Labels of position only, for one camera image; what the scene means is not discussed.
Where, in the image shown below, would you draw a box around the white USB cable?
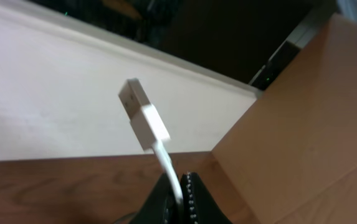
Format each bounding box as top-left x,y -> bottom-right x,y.
118,78 -> 184,215

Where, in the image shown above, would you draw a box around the brown cardboard box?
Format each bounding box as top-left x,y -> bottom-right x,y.
212,15 -> 357,223

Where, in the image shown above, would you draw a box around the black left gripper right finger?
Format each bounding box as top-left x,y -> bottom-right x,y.
180,172 -> 231,224

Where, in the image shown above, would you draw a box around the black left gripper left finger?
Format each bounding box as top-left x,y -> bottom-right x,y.
129,174 -> 178,224

